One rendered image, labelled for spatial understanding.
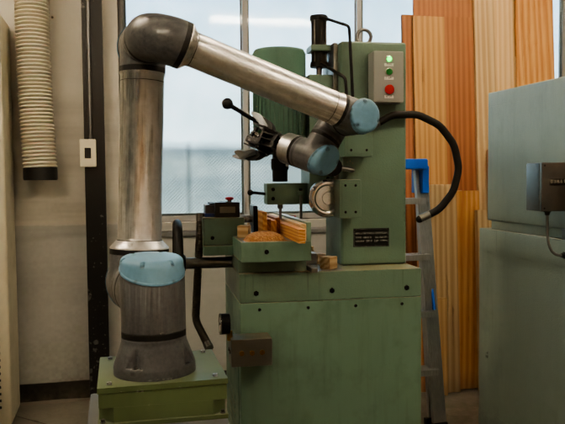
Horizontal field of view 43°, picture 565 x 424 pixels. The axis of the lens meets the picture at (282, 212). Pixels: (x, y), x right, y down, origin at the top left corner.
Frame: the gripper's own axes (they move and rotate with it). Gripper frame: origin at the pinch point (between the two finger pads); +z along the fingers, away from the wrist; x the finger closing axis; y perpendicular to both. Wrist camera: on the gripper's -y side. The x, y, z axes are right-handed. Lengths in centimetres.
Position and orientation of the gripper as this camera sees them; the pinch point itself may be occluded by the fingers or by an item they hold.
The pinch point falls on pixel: (243, 135)
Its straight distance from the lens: 223.2
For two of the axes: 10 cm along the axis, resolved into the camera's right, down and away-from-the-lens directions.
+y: -5.8, -2.7, -7.7
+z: -7.1, -2.9, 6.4
